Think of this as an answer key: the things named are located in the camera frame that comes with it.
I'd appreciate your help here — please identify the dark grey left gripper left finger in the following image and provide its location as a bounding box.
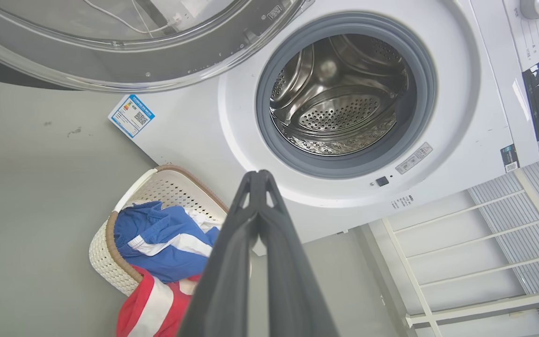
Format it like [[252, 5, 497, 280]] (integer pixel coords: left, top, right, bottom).
[[178, 171, 260, 337]]

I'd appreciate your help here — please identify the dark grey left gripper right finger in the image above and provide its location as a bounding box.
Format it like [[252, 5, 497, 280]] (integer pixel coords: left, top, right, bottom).
[[259, 171, 340, 337]]

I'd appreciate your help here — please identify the black round glass washer door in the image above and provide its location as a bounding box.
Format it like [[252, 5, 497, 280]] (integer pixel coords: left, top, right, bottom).
[[0, 0, 317, 93]]

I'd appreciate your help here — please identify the white front-load washing machine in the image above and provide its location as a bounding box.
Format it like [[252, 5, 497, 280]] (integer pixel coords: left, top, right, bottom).
[[108, 0, 539, 256]]

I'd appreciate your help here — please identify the red garment with white stripe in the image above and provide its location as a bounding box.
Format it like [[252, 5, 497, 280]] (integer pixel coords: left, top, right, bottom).
[[116, 265, 202, 337]]

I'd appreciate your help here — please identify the white crumpled garment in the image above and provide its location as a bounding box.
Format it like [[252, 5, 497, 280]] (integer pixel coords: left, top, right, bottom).
[[183, 206, 223, 233]]

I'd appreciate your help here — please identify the blue garment with white stripe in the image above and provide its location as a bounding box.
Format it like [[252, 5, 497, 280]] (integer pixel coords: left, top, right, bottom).
[[114, 201, 221, 284]]

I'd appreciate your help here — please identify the white plastic laundry basket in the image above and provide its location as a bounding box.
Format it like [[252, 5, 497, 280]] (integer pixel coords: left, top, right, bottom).
[[88, 164, 229, 296]]

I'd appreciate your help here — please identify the white warning sticker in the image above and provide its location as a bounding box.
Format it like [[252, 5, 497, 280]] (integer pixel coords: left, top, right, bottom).
[[395, 142, 434, 175]]

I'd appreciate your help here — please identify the steel perforated washer drum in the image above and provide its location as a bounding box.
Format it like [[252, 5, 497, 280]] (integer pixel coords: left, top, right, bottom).
[[269, 34, 410, 156]]

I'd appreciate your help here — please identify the blue energy label sticker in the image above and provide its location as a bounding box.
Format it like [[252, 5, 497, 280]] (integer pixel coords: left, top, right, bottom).
[[108, 94, 155, 139]]

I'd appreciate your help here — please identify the small dark QR sticker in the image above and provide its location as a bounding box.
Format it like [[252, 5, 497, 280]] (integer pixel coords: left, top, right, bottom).
[[500, 144, 520, 173]]

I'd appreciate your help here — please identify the white metal rack frame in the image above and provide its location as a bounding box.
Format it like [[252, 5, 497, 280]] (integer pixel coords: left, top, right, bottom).
[[358, 150, 539, 337]]

